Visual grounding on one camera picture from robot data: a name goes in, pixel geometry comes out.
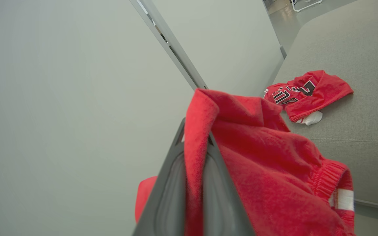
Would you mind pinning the gray fabric couch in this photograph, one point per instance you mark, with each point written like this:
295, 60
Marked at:
356, 59

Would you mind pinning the white metal rack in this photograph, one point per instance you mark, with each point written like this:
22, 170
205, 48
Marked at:
304, 4

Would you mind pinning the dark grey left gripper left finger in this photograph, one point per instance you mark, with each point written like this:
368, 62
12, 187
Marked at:
167, 196

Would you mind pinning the red jersey with black lettering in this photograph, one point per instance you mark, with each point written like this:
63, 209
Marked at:
317, 93

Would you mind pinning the aluminium wall frame rail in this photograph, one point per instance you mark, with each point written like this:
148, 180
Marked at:
172, 46

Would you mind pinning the red shorts with white stripe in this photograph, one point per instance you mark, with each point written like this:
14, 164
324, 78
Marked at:
267, 170

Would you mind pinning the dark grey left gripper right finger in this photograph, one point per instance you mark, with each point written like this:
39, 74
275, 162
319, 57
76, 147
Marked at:
220, 200

